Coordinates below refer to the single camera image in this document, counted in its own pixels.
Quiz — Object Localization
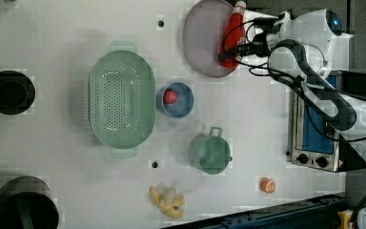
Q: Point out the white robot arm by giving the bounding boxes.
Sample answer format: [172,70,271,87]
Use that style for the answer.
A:
[218,9,366,162]

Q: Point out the red plush ketchup bottle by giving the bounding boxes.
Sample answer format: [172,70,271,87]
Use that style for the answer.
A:
[218,0,247,70]

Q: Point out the black cylindrical bin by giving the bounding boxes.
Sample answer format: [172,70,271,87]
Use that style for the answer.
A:
[0,176,60,229]

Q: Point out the silver toaster oven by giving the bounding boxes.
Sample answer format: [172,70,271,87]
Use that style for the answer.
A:
[287,71,366,173]

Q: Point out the blue metal frame rail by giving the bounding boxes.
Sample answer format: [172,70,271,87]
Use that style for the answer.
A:
[163,195,347,229]

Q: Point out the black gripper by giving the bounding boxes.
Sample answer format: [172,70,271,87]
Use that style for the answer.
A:
[218,17,276,61]

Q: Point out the yellow clamp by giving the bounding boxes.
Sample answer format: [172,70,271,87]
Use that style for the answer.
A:
[337,210,353,229]

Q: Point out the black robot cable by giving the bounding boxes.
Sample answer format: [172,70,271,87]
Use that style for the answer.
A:
[218,19,366,143]

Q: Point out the black round container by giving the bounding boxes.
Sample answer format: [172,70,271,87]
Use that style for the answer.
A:
[0,71,36,115]

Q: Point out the green oval colander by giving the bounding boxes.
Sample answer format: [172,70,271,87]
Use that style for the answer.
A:
[89,40,155,159]

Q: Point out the orange toy slice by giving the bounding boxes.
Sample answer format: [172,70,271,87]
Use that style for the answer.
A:
[260,177,275,194]

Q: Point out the lilac round plate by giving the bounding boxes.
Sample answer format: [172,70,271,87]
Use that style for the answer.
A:
[183,0,246,77]

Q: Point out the blue bowl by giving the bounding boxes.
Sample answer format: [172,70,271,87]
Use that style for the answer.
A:
[155,82,194,118]

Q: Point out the green cup with handle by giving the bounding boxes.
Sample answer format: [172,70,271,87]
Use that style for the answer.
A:
[188,127,231,175]

